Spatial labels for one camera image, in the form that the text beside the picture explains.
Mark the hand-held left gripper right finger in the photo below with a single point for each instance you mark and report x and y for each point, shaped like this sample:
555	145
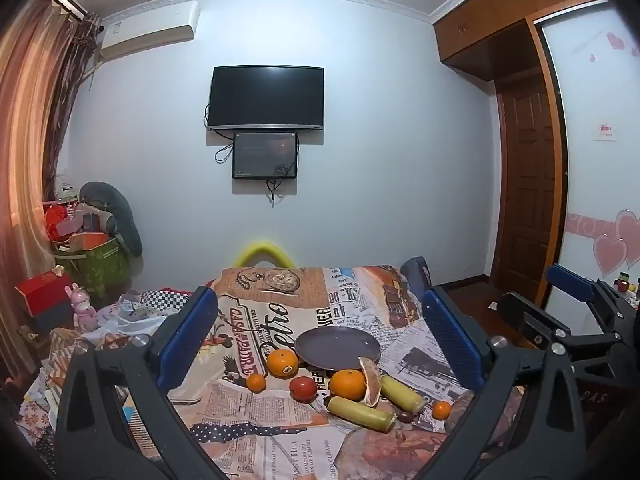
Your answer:
452	332

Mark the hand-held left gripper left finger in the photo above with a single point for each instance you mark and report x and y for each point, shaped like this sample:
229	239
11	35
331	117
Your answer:
192	335

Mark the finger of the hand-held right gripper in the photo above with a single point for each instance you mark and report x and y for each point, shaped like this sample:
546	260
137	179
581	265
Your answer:
570	280
532	317

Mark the small mandarin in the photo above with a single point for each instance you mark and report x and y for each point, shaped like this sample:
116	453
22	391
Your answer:
256	383
441	410

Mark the large orange with sticker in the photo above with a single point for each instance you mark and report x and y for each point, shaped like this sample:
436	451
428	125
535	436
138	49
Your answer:
281	360

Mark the peeled pomelo wedge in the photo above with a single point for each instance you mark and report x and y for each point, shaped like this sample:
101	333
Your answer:
374	382

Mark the dark red grape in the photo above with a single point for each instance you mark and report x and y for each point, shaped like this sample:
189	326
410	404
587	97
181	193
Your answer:
404	417

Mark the purple plate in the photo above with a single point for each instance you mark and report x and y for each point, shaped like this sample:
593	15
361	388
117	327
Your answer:
335	345

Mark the red tomato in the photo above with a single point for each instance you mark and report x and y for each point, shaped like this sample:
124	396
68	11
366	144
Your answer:
303	388

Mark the black white checkered cloth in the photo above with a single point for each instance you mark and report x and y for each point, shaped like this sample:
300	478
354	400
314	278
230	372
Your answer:
165	302

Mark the white heart sticker wardrobe door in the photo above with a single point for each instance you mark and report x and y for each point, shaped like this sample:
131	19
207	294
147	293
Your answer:
595	185

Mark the dark wooden door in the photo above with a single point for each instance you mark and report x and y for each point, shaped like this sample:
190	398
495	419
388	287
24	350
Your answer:
527	185

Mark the pink rabbit toy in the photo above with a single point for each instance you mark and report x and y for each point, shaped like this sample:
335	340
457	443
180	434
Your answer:
84	310

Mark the newspaper print tablecloth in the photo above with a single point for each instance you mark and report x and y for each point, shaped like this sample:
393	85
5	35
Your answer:
300	300

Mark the green patterned box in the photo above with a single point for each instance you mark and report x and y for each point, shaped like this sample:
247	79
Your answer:
100	265

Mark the orange box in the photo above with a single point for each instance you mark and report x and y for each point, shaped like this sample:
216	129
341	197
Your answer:
87	241

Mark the grey plush toy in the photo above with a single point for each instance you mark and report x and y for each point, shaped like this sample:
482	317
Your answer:
117	210

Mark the white red label plate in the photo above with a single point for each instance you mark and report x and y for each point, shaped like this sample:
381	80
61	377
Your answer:
604	130

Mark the red box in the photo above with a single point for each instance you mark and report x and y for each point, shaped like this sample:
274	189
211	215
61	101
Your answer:
42	292

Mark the red gift bag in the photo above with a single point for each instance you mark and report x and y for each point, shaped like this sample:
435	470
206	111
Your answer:
56	220

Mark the orange curtain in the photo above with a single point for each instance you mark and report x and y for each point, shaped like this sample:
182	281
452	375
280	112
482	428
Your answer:
25	160

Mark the wooden overhead cabinet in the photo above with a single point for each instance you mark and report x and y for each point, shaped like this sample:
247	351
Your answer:
500	15

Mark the brown sheer curtain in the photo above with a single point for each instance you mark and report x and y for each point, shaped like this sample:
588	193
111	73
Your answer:
75	85

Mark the white air conditioner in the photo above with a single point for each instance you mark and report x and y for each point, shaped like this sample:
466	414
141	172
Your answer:
150	30

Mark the small black wall monitor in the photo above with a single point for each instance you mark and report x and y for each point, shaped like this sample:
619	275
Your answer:
265	155

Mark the black wall television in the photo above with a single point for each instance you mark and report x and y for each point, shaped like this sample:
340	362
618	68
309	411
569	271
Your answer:
266	96

